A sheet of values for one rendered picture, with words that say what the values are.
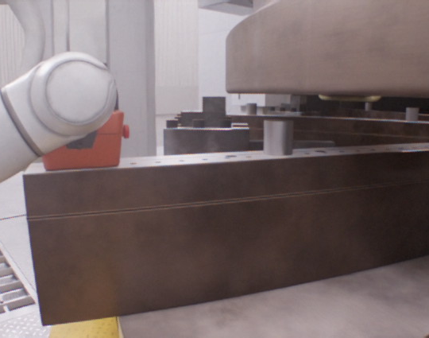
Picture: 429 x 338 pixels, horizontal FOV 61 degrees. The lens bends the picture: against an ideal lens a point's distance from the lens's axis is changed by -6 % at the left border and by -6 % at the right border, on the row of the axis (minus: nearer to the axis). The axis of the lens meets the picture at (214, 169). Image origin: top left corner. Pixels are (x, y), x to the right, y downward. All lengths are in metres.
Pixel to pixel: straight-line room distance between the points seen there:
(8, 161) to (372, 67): 0.69
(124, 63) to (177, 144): 2.28
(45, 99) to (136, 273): 0.62
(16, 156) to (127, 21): 3.77
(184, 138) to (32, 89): 1.55
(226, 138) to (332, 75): 1.10
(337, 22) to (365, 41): 0.10
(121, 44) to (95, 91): 3.72
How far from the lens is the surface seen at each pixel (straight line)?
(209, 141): 1.96
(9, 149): 0.50
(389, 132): 2.83
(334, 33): 0.94
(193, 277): 1.01
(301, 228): 1.09
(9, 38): 14.47
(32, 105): 0.47
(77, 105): 0.44
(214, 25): 6.19
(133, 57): 4.20
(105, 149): 0.89
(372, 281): 1.24
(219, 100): 2.07
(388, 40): 0.83
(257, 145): 2.09
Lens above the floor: 0.85
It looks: 11 degrees down
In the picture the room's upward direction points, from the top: straight up
